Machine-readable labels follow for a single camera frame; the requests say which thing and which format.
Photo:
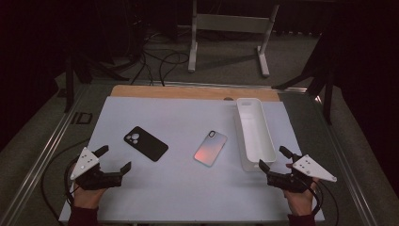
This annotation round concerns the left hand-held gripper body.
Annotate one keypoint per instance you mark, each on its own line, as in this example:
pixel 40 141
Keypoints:
pixel 94 179

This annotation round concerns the black phone case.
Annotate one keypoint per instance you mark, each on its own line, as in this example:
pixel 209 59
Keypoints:
pixel 146 144

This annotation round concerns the white work board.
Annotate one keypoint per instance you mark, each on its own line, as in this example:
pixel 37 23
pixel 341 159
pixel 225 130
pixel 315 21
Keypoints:
pixel 188 188

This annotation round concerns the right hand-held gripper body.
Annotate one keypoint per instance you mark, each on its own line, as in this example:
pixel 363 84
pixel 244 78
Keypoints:
pixel 293 183

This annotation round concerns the white plastic bin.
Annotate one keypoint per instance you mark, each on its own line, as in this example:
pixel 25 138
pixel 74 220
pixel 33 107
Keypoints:
pixel 255 135

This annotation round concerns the aluminium floor rail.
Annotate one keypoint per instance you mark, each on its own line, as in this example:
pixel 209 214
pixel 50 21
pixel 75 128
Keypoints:
pixel 37 163
pixel 351 175

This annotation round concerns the black metal stand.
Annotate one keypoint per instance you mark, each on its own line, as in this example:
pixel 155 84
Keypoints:
pixel 327 94
pixel 69 84

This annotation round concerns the pink blue gradient phone case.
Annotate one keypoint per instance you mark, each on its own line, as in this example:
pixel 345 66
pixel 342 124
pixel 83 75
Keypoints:
pixel 210 148

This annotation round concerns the person's right hand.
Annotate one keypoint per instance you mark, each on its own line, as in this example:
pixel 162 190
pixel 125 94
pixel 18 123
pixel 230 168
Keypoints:
pixel 301 202

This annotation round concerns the person's left hand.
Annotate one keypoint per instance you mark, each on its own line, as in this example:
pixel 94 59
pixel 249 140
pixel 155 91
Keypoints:
pixel 87 198

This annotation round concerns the white desk frame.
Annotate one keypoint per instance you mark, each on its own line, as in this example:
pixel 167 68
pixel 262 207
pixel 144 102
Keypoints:
pixel 232 23

